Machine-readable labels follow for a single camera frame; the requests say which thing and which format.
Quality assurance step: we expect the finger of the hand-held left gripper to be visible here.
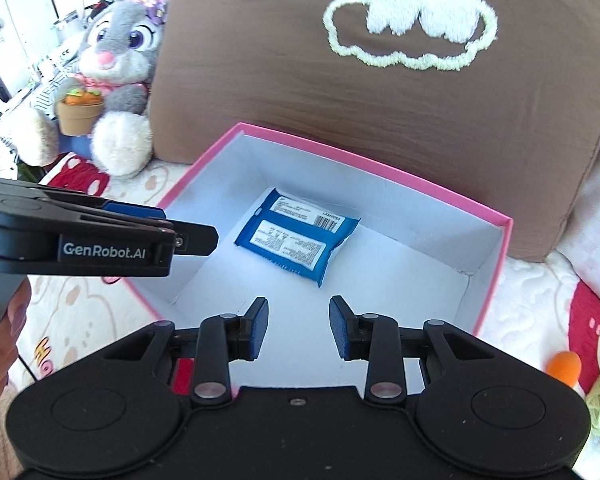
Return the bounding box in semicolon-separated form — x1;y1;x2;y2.
82;195;169;223
167;220;219;257

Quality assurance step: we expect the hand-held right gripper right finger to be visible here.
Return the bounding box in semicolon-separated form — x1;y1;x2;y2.
328;295;498;404

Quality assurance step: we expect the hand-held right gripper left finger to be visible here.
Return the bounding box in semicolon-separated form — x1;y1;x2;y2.
102;296;270;407

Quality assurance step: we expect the pink cardboard box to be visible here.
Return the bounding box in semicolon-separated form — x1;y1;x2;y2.
121;121;513;397

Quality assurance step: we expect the person's left hand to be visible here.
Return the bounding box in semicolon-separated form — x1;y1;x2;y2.
0;277;33;409

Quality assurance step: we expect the blue wet wipes packet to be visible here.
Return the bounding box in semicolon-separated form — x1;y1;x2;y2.
234;187;362;288

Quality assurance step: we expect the grey rabbit plush toy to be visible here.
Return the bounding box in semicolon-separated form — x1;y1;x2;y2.
10;0;181;179

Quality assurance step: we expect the brown embroidered pillow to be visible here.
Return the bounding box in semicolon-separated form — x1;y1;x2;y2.
147;0;600;263

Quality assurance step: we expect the metal pot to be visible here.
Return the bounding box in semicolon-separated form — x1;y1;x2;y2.
54;10;84;45

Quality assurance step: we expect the white cabinet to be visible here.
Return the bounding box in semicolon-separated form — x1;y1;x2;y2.
0;0;61;86

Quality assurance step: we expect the orange plush toy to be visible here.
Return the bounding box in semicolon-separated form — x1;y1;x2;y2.
547;351;584;389

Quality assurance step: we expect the black cable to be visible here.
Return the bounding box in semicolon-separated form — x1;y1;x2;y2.
14;342;43;386

